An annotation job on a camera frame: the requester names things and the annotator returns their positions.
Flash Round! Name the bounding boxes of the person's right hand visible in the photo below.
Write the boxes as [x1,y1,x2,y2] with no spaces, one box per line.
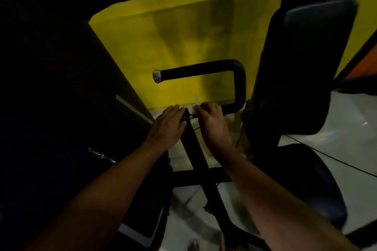
[196,102,236,163]

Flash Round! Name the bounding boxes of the person's left hand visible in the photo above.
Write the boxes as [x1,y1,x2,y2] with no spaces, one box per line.
[145,104,188,154]

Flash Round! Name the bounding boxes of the white cleaning wipe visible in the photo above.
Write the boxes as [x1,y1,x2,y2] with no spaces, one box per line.
[188,93,204,116]

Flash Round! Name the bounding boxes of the black U-shaped handle chrome end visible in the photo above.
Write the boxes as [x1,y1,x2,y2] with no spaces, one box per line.
[152,59,247,119]

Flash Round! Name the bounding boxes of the person's right forearm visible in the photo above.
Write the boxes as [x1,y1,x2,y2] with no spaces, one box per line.
[222,148,359,251]

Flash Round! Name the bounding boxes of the person's left forearm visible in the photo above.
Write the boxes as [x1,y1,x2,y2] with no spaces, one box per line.
[17,142,170,251]

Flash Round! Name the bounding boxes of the black back pad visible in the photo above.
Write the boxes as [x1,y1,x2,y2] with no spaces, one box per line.
[250,0,359,142]

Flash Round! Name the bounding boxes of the black round seat pad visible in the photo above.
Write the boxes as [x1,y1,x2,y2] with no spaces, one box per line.
[254,143,349,231]

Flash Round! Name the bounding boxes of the dark weight stack housing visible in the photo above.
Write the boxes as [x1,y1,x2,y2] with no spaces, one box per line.
[0,0,173,251]

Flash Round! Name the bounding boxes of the orange black edged panel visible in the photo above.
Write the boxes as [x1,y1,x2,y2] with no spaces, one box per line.
[334,29,377,84]

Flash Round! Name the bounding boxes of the black machine base frame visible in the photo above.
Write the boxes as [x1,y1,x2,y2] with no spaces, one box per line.
[170,109,265,251]

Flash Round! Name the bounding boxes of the thin black floor cable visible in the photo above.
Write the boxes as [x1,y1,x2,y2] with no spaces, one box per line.
[286,135,377,178]

